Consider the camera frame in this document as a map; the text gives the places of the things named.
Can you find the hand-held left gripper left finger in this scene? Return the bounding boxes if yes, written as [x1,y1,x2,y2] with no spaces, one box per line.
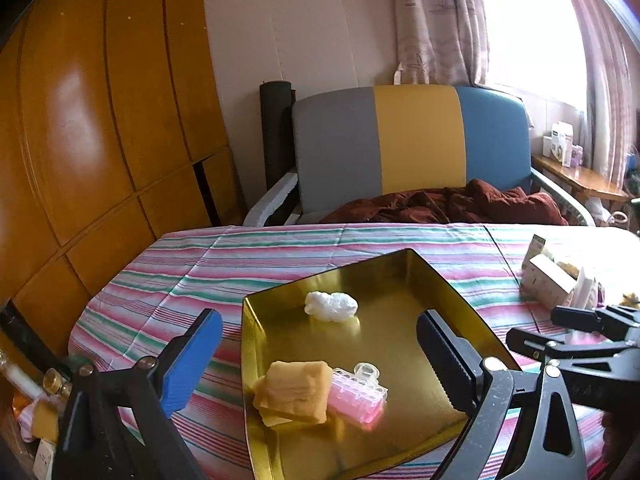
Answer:
[52,307,223,480]

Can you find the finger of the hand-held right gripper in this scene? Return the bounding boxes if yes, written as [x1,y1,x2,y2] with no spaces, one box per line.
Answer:
[506,329,640,363]
[551,306,640,346]

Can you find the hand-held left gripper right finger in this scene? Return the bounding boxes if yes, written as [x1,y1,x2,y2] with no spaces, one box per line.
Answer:
[416,310,588,480]

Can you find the gold metal tray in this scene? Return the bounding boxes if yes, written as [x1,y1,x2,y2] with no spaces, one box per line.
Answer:
[241,248,523,480]

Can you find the white plastic wad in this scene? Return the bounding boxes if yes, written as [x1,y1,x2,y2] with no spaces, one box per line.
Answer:
[305,291,359,324]

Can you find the white cardboard box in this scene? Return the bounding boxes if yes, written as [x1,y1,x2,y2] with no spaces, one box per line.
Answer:
[520,254,578,309]

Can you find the pink plastic hair clip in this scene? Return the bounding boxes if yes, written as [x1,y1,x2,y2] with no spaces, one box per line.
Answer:
[327,362,389,428]

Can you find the yellow folded sponge cloth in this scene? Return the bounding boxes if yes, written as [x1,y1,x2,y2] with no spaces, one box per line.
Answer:
[251,360,333,428]

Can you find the striped tablecloth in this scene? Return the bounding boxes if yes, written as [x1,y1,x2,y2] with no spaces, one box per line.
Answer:
[67,222,640,480]

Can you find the glass jar with gold lid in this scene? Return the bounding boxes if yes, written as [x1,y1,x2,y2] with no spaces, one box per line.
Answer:
[42,367,74,399]

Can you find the wooden side table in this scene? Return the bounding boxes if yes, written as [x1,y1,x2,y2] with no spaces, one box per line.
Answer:
[531,154,631,206]

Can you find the brown blanket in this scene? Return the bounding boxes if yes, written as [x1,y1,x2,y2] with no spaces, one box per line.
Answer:
[320,178,569,225]

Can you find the yellow box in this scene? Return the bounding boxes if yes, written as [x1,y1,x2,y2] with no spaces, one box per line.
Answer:
[31,399,60,442]

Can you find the white carton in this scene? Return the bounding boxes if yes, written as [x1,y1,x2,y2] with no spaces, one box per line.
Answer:
[542,121,576,167]

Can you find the grey yellow blue chair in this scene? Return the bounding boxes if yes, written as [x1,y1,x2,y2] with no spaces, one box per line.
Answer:
[242,85,596,226]

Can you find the black rolled mat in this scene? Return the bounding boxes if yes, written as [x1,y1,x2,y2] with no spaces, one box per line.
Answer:
[259,81,296,196]

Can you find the pink curtain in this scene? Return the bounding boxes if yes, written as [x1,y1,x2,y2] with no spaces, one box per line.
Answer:
[550,0,640,171]

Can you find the wooden wardrobe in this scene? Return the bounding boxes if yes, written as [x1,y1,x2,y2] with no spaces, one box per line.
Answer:
[0,0,236,361]

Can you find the patterned beige curtain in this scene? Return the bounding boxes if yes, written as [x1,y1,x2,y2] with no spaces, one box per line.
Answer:
[390,0,488,86]

